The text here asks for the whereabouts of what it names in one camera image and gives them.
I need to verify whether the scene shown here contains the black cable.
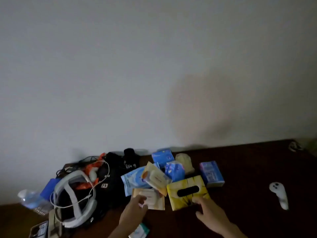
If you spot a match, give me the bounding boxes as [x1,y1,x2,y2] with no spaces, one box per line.
[56,156,99,178]

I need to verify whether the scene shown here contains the white cable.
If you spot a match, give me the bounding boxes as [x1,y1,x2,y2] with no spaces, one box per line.
[49,160,111,209]

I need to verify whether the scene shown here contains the yellow tissue box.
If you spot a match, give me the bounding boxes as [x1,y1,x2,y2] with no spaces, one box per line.
[166,175,211,212]

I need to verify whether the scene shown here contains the clear plastic water bottle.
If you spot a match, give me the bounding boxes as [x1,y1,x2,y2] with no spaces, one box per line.
[17,189,54,216]

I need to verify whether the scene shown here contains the orange strap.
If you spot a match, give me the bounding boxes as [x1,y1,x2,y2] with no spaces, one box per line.
[75,153,106,191]

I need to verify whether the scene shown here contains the beige power bank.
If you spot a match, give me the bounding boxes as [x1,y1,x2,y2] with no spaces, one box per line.
[48,209,62,238]

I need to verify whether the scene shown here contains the small teal white packet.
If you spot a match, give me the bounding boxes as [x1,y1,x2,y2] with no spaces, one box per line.
[128,223,150,238]

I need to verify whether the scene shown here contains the person's right hand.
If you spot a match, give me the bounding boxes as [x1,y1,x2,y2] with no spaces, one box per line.
[192,196,232,233]

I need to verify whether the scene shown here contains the white handheld controller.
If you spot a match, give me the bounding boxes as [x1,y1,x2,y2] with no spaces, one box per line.
[269,182,290,211]

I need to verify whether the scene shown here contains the smartphone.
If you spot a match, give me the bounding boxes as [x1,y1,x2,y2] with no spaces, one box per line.
[29,220,49,238]

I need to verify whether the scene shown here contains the pale yellow soft pack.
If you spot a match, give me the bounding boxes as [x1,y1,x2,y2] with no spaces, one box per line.
[175,153,195,175]

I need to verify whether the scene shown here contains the blue white-ended tissue pack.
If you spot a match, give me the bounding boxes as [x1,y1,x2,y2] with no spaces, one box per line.
[199,161,225,188]

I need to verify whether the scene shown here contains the small white object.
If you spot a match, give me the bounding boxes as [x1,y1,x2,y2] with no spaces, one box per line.
[288,141,304,152]

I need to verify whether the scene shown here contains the blue pouch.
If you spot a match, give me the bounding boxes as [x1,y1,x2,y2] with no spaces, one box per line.
[40,178,61,201]

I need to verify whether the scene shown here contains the large light blue wet wipes pack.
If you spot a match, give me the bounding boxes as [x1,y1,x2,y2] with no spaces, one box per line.
[121,166,153,197]

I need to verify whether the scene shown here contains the black bag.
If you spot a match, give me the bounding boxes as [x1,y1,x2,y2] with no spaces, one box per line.
[94,152,139,209]

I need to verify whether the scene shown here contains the cream wet wipes pack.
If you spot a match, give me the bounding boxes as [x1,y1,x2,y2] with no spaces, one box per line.
[131,187,166,211]
[142,161,172,197]

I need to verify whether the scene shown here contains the white head strap headset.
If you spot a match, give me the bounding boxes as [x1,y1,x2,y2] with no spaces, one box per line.
[51,170,98,228]

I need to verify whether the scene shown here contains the person's left hand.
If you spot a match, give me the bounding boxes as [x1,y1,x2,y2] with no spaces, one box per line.
[119,194,149,230]

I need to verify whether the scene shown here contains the blue boxy tissue pack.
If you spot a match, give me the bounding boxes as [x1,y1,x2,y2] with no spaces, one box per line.
[151,149,175,169]

